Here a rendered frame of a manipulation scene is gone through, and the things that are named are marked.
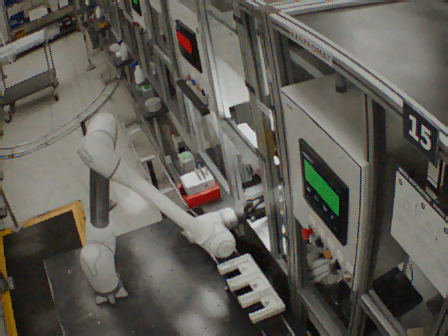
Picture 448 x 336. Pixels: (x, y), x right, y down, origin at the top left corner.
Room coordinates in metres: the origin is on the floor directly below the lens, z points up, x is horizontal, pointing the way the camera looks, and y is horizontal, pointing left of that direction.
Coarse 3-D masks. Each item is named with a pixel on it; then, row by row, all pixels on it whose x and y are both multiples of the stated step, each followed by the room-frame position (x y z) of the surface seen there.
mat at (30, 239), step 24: (48, 216) 3.25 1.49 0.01; (72, 216) 3.20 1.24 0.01; (0, 240) 3.02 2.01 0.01; (24, 240) 2.98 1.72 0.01; (48, 240) 2.95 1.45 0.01; (72, 240) 2.91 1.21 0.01; (0, 264) 2.72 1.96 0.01; (24, 264) 2.69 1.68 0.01; (24, 288) 2.42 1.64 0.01; (48, 288) 2.41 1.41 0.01; (24, 312) 2.16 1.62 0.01; (48, 312) 2.16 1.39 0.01
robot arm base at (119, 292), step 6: (120, 282) 1.76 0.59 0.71; (120, 288) 1.72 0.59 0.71; (96, 294) 1.69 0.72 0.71; (102, 294) 1.67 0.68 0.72; (108, 294) 1.67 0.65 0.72; (114, 294) 1.67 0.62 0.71; (120, 294) 1.69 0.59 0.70; (126, 294) 1.69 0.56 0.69; (96, 300) 1.65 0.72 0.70; (102, 300) 1.65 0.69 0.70; (108, 300) 1.66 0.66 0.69; (114, 300) 1.64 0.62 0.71
